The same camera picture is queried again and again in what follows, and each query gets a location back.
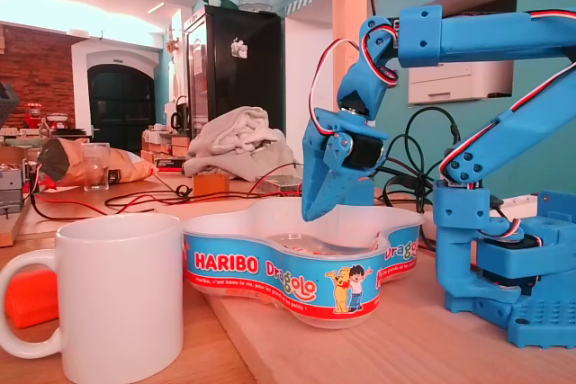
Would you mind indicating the brown paper snack bag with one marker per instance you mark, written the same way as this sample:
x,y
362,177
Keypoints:
x,y
67,163

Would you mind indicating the clear glass dome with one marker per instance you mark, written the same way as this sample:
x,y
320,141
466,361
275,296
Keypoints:
x,y
254,1

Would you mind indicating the grey metal power supply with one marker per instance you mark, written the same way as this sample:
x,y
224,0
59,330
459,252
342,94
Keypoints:
x,y
281,181

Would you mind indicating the clear drinking glass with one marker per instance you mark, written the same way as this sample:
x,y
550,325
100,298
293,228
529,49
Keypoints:
x,y
96,168

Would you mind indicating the blue post base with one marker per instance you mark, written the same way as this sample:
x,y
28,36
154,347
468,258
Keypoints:
x,y
362,193

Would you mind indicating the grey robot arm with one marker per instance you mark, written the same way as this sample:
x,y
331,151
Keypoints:
x,y
8,100

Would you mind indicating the light wooden base board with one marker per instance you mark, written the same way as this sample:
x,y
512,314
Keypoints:
x,y
405,348

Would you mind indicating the orange cylinder case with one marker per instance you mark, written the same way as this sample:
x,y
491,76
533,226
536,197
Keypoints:
x,y
36,298

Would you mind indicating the black cabinet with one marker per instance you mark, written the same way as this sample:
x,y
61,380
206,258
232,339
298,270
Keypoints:
x,y
225,83

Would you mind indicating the small orange block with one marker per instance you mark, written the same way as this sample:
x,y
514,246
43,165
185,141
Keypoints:
x,y
210,185

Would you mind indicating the white ceramic mug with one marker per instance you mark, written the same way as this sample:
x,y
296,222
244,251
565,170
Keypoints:
x,y
121,289

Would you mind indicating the black kettle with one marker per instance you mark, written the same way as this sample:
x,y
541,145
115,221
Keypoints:
x,y
181,114

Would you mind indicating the white fridge magnet picture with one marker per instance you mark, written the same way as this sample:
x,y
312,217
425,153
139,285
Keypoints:
x,y
239,48

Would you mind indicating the small wooden plank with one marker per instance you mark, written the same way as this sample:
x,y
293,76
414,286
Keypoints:
x,y
11,231

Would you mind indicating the red kitchen appliance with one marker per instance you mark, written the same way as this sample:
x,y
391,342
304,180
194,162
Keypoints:
x,y
33,115

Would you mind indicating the stacked cardboard boxes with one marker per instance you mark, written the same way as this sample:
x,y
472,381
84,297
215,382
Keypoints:
x,y
166,148

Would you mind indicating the blue 3D-printed robot arm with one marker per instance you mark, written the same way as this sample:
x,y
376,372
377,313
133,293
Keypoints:
x,y
495,33

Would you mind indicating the white printer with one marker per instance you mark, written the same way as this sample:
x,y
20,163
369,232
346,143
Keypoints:
x,y
459,83

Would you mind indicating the grey crumpled towel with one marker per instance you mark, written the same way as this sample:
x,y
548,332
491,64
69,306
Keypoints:
x,y
238,141

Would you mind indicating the blue gripper with motor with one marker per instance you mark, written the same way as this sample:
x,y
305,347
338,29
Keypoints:
x,y
320,147

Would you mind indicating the dark arched door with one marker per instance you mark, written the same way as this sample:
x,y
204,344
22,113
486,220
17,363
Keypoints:
x,y
121,109

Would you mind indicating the Haribo plastic candy tub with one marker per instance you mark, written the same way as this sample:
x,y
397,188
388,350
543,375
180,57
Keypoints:
x,y
252,262

